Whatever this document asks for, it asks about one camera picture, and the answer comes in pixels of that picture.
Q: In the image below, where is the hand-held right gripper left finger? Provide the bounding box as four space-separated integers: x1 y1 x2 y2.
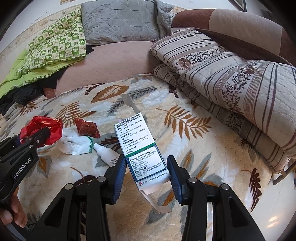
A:
30 154 127 241

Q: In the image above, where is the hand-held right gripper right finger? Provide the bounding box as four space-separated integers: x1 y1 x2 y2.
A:
166 155 262 241

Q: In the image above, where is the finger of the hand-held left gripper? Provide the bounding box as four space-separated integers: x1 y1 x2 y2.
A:
0 137 21 153
20 127 51 155

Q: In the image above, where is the red foil wrapper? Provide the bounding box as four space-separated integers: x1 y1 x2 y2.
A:
20 116 63 147

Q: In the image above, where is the white spray bottle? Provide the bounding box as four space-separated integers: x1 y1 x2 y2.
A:
93 143 121 167

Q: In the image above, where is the white glove green cuff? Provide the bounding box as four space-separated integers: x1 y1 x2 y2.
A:
57 127 93 155

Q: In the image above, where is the blue and white medicine box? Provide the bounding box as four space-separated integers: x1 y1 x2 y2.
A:
114 93 172 214

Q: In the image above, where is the person's left hand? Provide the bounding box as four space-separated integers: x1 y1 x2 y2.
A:
0 189 28 226

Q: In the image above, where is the leaf print blanket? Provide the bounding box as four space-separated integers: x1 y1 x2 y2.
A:
0 74 278 241

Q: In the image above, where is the black clothing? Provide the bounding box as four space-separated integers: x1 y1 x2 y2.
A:
0 70 67 114

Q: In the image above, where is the dark red snack wrapper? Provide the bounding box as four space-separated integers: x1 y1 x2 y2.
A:
75 118 100 139

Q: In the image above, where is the green checked quilt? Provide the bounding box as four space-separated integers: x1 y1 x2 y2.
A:
0 10 87 98

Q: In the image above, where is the striped floral quilt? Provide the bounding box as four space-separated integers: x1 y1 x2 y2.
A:
150 28 296 174

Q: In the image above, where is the grey quilted pillow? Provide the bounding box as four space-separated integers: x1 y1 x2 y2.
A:
81 0 188 45

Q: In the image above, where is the brown fabric sofa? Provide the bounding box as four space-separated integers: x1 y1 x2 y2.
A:
46 8 296 98

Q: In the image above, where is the framed wall picture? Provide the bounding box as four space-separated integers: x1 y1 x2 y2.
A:
231 0 247 12

